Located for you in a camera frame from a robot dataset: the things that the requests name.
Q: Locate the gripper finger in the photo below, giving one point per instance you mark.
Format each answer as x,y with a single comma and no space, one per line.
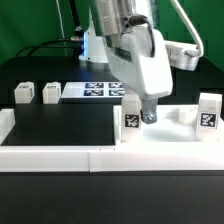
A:
149,111

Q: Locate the white U-shaped fence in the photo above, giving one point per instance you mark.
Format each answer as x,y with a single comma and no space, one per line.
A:
152,156

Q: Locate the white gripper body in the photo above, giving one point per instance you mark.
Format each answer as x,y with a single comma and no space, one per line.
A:
141,59

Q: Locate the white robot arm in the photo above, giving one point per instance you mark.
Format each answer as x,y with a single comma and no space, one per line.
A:
106,19

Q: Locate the white tag sheet with markers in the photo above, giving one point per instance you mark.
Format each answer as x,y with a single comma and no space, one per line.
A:
74,90

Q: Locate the white square table top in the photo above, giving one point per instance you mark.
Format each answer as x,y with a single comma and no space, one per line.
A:
176,123

